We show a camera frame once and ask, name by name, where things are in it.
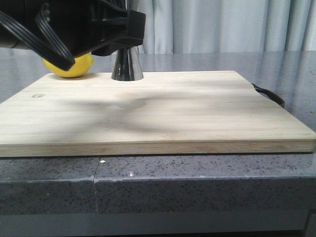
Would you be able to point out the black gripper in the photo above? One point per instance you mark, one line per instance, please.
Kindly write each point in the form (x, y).
(97, 26)

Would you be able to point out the grey curtain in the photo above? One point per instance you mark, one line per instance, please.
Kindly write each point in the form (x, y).
(205, 26)

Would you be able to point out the wooden cutting board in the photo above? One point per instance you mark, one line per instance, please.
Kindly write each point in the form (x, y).
(164, 113)

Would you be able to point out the steel hourglass jigger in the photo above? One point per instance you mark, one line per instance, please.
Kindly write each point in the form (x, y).
(127, 66)

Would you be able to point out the yellow lemon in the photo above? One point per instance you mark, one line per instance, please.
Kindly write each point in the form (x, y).
(81, 66)

